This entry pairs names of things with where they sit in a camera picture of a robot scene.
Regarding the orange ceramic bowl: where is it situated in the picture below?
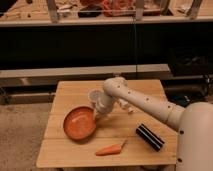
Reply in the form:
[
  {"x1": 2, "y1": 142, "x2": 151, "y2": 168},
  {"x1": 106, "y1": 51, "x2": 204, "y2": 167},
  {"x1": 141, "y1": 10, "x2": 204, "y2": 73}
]
[{"x1": 63, "y1": 106, "x2": 96, "y2": 140}]

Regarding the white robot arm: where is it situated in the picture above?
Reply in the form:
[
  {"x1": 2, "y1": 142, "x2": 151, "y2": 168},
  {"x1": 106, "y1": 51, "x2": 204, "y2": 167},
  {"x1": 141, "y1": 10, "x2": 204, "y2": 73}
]
[{"x1": 95, "y1": 77, "x2": 213, "y2": 171}]

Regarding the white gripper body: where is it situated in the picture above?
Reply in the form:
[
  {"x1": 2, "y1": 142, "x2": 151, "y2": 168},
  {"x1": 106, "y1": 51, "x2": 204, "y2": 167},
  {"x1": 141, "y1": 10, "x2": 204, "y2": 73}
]
[{"x1": 95, "y1": 98, "x2": 115, "y2": 120}]

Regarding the white plastic cup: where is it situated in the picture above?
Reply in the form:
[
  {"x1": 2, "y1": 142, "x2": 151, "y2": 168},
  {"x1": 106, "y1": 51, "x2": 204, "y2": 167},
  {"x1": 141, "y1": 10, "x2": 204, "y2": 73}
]
[{"x1": 88, "y1": 89, "x2": 102, "y2": 103}]

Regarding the red cloth item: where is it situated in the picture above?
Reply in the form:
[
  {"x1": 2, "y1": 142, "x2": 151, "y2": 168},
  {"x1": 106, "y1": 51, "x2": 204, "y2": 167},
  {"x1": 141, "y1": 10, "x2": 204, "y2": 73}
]
[{"x1": 101, "y1": 0, "x2": 135, "y2": 17}]

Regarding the black tray on bench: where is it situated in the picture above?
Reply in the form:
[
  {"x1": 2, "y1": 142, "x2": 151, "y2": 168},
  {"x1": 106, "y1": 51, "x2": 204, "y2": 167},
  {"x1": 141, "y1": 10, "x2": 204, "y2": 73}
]
[{"x1": 78, "y1": 5, "x2": 102, "y2": 18}]

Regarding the black striped rectangular block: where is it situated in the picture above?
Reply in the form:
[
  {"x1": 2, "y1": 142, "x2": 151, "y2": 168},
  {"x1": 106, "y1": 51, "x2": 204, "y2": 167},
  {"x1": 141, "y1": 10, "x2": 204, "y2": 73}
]
[{"x1": 135, "y1": 124, "x2": 165, "y2": 151}]

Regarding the orange carrot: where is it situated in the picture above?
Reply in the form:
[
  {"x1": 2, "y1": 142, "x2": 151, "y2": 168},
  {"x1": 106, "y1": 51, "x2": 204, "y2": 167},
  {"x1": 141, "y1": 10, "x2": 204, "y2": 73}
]
[{"x1": 95, "y1": 140, "x2": 126, "y2": 156}]

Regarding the black box on shelf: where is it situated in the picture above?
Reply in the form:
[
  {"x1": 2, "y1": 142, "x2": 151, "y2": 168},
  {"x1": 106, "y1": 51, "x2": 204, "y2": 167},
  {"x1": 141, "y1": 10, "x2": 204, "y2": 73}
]
[{"x1": 167, "y1": 47, "x2": 213, "y2": 76}]

